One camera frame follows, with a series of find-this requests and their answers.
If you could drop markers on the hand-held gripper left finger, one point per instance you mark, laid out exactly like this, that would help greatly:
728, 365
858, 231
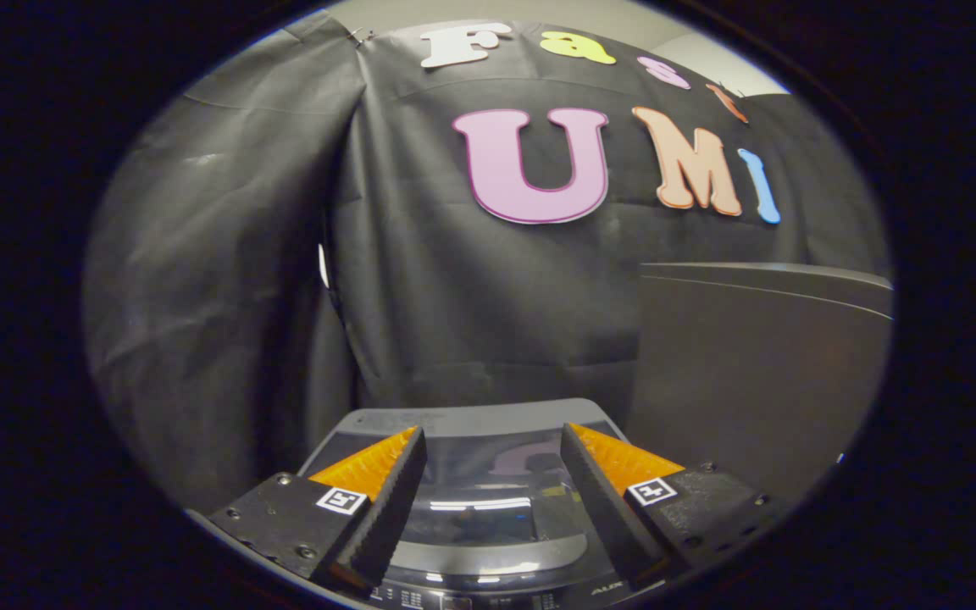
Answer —
386, 508

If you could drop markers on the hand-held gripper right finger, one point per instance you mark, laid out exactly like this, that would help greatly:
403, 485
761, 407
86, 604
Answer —
602, 508

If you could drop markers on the grey washing machine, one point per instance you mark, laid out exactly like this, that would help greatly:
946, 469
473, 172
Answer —
539, 598

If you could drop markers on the beige cabinet with dark top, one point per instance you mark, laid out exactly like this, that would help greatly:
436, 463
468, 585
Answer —
751, 381

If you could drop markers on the black backdrop cloth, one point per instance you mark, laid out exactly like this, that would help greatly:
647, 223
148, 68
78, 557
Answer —
225, 296

